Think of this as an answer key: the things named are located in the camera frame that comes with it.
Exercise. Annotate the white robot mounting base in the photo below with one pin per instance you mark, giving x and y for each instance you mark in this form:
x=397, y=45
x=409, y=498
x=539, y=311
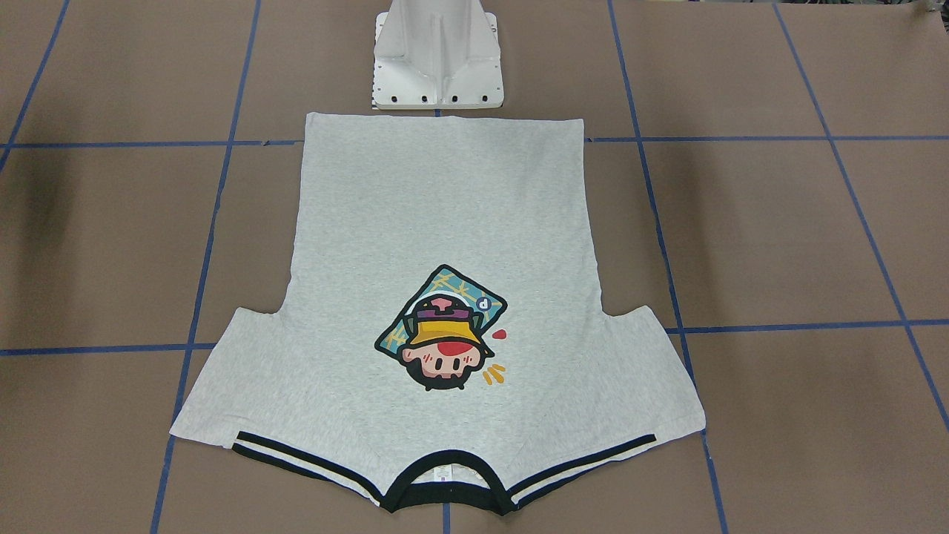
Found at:
x=441, y=55

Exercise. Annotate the grey cartoon print t-shirt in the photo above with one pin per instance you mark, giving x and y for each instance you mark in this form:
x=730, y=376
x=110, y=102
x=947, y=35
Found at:
x=442, y=339

